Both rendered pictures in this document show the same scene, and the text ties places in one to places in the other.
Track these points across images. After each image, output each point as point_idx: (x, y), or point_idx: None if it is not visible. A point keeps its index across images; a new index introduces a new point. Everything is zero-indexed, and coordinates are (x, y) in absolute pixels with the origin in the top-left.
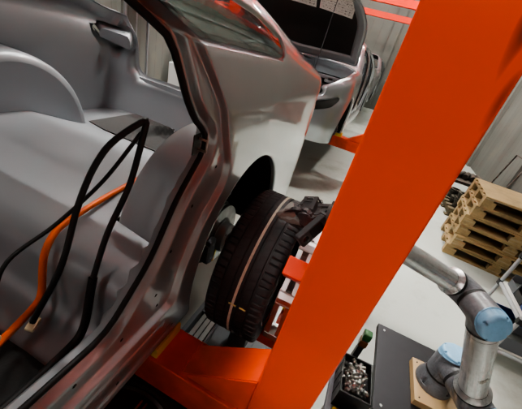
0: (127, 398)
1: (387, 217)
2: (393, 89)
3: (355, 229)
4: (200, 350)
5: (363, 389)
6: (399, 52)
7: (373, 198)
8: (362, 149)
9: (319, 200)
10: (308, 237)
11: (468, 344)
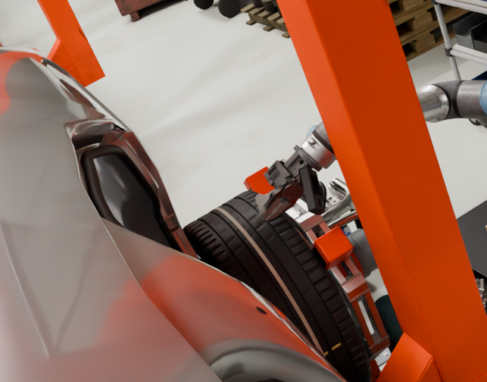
0: None
1: (391, 101)
2: (326, 32)
3: (381, 131)
4: None
5: None
6: (312, 12)
7: (373, 100)
8: (340, 80)
9: (280, 162)
10: (319, 198)
11: None
